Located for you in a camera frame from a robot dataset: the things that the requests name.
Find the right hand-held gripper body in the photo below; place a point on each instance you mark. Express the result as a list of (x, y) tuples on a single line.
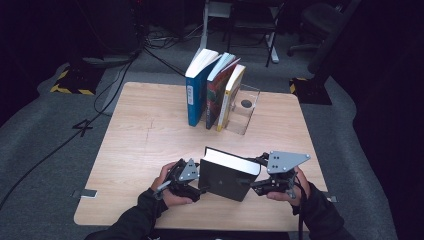
[(283, 161)]

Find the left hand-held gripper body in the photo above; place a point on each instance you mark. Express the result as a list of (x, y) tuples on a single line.
[(190, 171)]

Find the black book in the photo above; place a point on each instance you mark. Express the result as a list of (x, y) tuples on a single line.
[(223, 181)]

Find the clear acrylic book rack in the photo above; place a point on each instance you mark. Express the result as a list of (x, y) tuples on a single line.
[(246, 115)]

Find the yellow book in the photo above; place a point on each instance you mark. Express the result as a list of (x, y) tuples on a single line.
[(228, 100)]

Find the illustrated red blue book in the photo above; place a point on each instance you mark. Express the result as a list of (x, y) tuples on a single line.
[(215, 96)]

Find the person's left hand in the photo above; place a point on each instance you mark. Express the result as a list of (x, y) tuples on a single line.
[(173, 201)]

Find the person's right hand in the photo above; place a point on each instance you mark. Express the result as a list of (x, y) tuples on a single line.
[(301, 190)]

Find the black round table grommet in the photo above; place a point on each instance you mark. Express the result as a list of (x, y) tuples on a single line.
[(246, 103)]

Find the grey tape piece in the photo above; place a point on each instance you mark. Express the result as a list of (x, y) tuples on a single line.
[(85, 193), (330, 198)]

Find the black stand with striped base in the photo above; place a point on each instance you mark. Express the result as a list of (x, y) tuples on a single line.
[(313, 93)]

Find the white stand foot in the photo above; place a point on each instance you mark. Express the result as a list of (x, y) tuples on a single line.
[(274, 55)]

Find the white metal stand leg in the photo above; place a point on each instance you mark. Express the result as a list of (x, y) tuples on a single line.
[(203, 36)]

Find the grey flat stand base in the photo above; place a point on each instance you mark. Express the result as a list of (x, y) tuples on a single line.
[(106, 61)]

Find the black yellow striped stand base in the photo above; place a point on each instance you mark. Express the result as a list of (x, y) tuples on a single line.
[(80, 80)]

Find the dark office chair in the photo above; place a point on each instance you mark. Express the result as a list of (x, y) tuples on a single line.
[(316, 16)]

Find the black metal frame chair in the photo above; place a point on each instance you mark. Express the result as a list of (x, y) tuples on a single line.
[(253, 25)]

